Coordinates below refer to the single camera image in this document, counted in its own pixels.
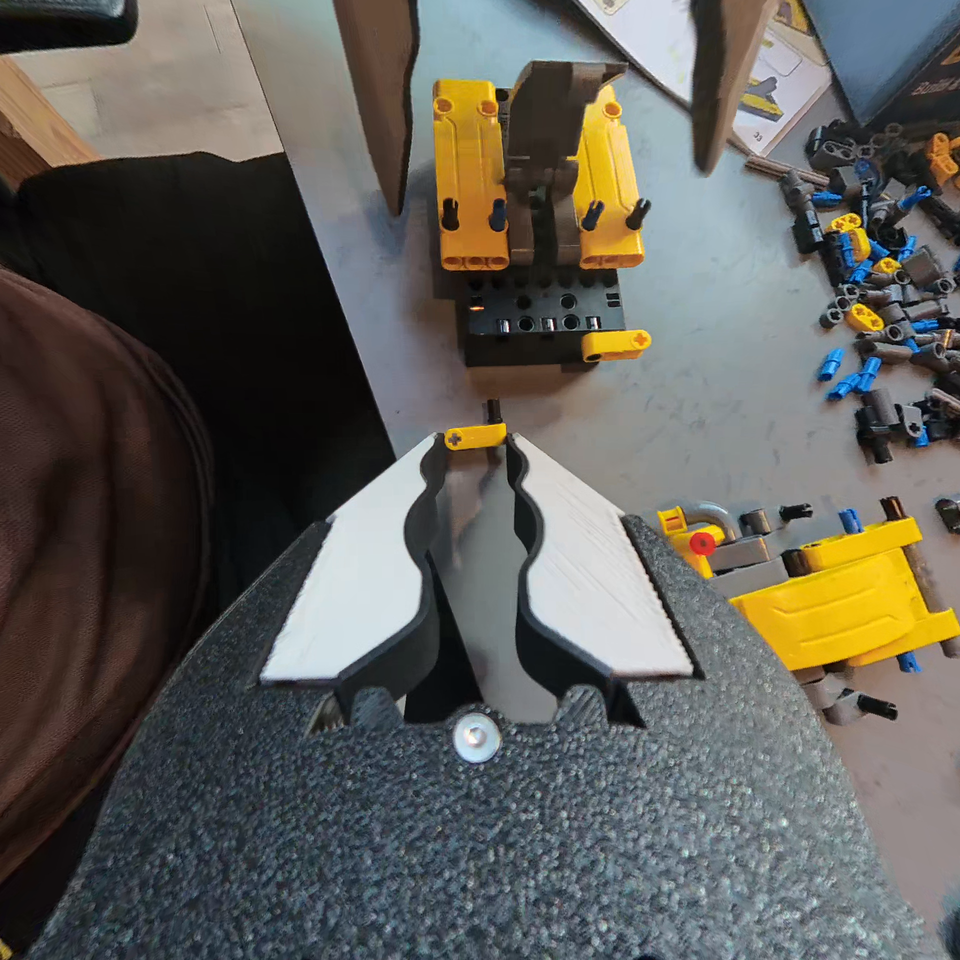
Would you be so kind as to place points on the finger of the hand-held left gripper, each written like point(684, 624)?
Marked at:
point(379, 75)
point(724, 75)

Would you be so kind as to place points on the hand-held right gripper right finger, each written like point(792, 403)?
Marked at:
point(607, 592)

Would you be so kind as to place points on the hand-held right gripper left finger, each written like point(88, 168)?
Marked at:
point(352, 592)

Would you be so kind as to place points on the instruction booklet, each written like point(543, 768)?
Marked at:
point(667, 45)

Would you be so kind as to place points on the black and yellow brick assembly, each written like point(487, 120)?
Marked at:
point(469, 172)

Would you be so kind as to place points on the small yellow brick connector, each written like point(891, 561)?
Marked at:
point(615, 343)
point(476, 437)

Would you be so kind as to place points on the blue cardboard box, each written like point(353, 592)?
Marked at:
point(885, 52)

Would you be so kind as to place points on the yellow and grey brick module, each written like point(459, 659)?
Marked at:
point(832, 615)

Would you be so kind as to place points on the person's brown shirt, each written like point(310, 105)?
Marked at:
point(90, 525)

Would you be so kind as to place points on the pile of loose brick pieces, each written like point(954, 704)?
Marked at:
point(877, 300)

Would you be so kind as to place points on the wooden post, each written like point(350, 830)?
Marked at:
point(37, 127)

